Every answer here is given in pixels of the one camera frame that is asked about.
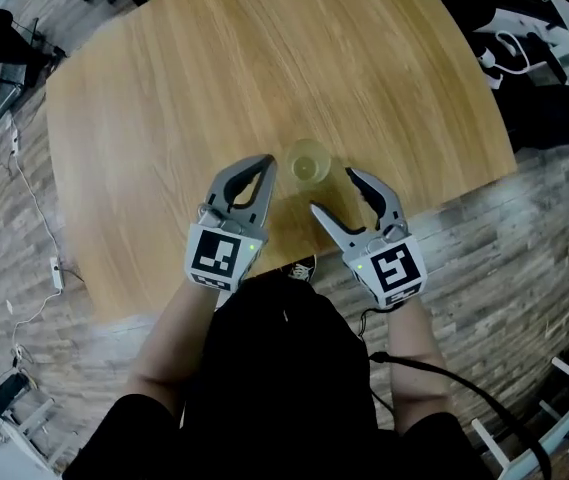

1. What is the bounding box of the white power cable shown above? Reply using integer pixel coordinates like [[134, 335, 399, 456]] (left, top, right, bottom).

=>
[[6, 112, 85, 369]]

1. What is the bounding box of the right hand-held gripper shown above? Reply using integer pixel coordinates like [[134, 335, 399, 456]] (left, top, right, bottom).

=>
[[309, 167, 429, 311]]

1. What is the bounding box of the person's right forearm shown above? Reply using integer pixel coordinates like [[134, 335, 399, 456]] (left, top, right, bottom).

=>
[[385, 296, 454, 435]]

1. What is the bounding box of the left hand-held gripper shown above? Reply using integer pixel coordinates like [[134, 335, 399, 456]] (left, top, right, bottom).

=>
[[184, 153, 279, 294]]

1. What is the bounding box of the person's black clothing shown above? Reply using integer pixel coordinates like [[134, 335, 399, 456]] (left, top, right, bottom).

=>
[[61, 267, 488, 480]]

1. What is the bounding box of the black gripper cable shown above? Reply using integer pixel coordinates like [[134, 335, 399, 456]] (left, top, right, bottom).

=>
[[357, 307, 553, 480]]

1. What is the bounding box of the person's left forearm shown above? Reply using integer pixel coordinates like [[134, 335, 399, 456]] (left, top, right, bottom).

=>
[[125, 276, 226, 422]]

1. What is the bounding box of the clear yellowish plastic cup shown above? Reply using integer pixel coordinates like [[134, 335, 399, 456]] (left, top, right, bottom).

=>
[[285, 138, 333, 185]]

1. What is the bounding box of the white frame furniture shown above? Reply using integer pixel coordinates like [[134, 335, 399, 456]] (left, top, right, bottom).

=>
[[471, 312, 569, 480]]

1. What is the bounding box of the white charger with cable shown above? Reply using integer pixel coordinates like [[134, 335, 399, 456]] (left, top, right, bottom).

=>
[[477, 29, 536, 90]]

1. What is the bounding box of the person's patterned shoe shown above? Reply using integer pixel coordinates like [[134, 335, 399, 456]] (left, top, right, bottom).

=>
[[287, 256, 318, 283]]

